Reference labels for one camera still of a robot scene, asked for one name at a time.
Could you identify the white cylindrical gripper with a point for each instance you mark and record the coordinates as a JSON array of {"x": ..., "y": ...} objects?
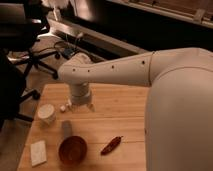
[{"x": 80, "y": 94}]

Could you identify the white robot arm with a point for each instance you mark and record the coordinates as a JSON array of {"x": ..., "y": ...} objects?
[{"x": 179, "y": 107}]

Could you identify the brown ceramic bowl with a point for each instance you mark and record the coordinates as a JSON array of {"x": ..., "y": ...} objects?
[{"x": 72, "y": 150}]

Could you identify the white plastic bottle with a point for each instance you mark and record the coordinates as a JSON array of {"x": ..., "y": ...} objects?
[{"x": 62, "y": 108}]

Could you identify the red chili pepper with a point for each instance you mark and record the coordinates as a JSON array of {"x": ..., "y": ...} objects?
[{"x": 111, "y": 145}]

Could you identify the blue electronics box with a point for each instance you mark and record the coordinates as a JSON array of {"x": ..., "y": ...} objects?
[{"x": 68, "y": 52}]

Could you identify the white rectangular sponge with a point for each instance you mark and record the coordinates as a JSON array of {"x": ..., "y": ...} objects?
[{"x": 38, "y": 153}]

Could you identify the black office chair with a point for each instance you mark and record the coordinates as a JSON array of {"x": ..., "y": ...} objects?
[{"x": 17, "y": 34}]

